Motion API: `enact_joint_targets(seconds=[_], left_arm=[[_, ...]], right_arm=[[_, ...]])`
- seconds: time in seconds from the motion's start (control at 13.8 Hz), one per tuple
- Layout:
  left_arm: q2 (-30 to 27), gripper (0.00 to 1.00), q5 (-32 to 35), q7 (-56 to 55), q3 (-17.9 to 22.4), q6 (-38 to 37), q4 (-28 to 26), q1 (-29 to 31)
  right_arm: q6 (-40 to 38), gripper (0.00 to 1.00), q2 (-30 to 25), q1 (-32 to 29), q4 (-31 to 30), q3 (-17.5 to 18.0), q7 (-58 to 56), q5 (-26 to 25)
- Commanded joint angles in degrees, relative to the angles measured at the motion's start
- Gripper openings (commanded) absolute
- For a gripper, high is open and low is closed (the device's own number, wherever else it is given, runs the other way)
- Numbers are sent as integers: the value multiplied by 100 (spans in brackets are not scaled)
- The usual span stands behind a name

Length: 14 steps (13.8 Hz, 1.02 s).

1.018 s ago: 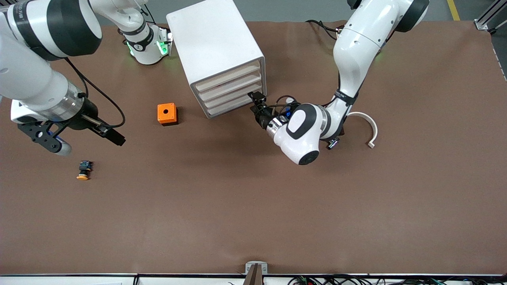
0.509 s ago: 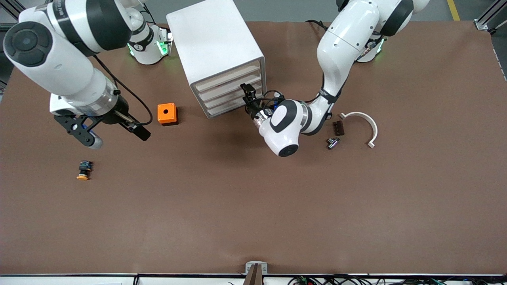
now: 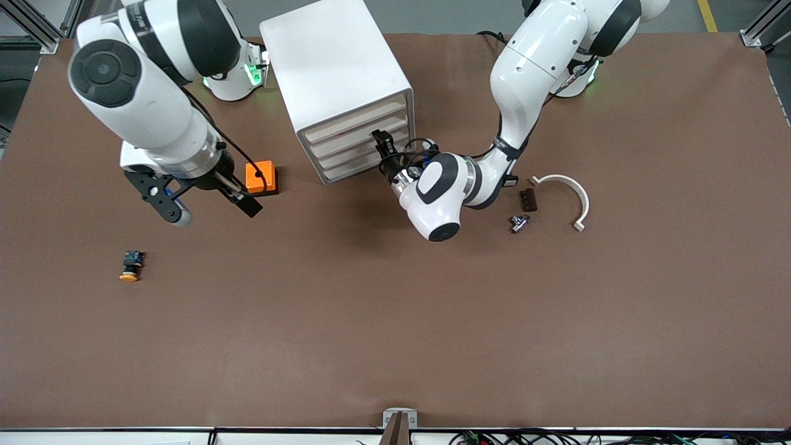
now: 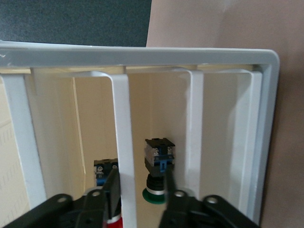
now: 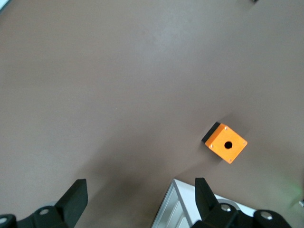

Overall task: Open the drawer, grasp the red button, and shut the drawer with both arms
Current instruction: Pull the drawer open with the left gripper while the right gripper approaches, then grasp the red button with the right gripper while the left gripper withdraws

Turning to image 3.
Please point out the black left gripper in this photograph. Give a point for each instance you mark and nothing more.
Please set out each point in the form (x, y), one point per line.
(390, 164)

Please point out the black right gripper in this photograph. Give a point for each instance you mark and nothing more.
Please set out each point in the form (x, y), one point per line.
(224, 169)

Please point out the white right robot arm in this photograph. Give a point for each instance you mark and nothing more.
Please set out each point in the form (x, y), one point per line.
(142, 105)

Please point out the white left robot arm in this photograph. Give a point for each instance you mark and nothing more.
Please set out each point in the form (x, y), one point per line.
(531, 62)

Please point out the yellow push button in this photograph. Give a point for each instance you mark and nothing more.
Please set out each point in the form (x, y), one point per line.
(131, 266)

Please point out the square white push button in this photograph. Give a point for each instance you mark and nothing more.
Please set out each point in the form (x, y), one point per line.
(511, 180)

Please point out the orange box with hole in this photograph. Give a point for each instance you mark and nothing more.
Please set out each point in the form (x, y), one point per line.
(256, 176)

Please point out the dark brown capacitor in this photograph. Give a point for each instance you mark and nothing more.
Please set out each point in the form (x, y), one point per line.
(529, 200)

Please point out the chrome valve fitting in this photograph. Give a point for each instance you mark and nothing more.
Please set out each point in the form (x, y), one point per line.
(520, 223)

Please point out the white curved plastic bracket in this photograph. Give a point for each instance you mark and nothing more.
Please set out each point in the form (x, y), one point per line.
(578, 191)

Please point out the aluminium frame profile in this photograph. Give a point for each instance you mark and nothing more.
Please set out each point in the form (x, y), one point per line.
(757, 34)
(37, 31)

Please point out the white table edge rail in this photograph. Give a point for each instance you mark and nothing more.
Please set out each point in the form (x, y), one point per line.
(93, 437)

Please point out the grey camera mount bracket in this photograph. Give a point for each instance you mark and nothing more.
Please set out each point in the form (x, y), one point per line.
(400, 420)

